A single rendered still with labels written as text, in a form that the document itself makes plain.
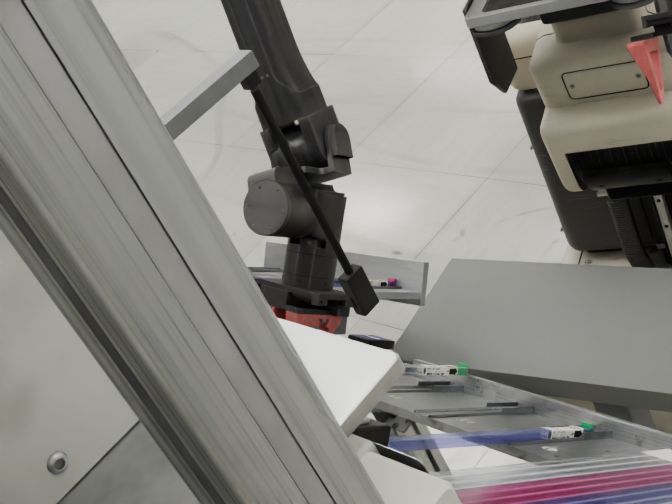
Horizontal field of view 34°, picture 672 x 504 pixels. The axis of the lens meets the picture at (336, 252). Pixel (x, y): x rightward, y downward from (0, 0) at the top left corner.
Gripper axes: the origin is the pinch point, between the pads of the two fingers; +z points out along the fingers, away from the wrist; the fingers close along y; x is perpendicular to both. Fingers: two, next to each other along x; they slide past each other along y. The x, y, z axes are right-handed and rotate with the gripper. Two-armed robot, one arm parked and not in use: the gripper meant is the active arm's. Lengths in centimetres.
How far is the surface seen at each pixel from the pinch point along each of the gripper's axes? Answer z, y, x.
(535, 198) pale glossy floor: -26, -91, 160
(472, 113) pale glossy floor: -50, -139, 184
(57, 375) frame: -11, 50, -58
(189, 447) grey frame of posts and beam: -12, 63, -61
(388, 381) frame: -13, 60, -48
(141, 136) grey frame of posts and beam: -21, 65, -64
